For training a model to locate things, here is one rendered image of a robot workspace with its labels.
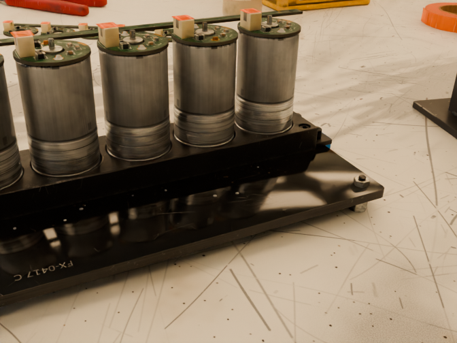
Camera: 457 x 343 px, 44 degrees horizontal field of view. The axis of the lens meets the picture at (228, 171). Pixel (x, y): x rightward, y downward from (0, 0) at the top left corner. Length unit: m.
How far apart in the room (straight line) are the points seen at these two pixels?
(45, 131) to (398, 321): 0.13
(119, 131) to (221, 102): 0.04
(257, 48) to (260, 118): 0.03
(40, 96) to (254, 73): 0.08
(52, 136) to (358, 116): 0.17
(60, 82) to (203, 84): 0.05
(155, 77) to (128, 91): 0.01
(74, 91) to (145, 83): 0.02
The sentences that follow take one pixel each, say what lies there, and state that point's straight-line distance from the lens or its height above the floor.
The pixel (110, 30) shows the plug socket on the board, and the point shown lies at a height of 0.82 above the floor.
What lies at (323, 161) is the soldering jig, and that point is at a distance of 0.24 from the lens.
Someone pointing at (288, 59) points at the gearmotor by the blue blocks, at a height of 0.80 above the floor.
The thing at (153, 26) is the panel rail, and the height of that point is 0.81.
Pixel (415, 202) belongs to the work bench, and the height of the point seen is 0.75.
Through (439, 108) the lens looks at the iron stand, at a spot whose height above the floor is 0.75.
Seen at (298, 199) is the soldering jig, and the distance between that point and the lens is 0.21.
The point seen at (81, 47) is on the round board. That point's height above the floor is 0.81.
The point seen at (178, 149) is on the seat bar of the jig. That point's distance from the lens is 0.22.
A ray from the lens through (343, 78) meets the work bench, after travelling 0.37.
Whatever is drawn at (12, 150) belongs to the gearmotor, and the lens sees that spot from 0.20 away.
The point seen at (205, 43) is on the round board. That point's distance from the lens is 0.21.
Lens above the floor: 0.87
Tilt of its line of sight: 29 degrees down
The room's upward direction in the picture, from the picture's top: 2 degrees clockwise
